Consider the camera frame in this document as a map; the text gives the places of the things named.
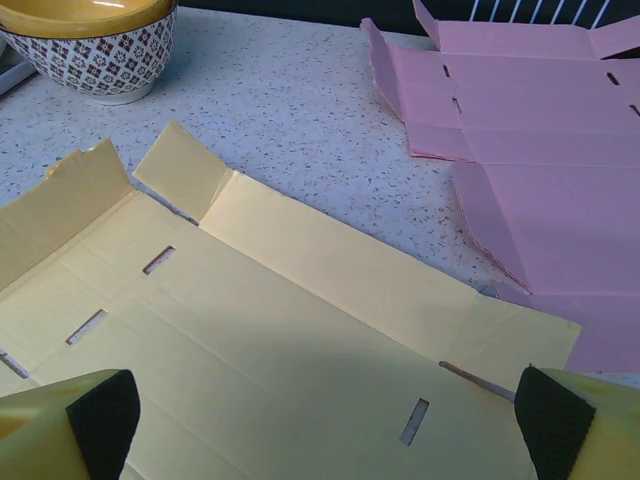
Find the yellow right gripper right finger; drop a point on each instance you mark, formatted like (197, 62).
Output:
(590, 430)

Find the pink paper box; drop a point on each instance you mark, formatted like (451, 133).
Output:
(550, 150)

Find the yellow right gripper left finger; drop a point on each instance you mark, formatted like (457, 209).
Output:
(45, 430)

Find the yellow paper box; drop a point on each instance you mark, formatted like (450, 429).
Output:
(300, 325)

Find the patterned bowl with yellow inside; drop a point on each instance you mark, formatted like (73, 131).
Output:
(100, 55)

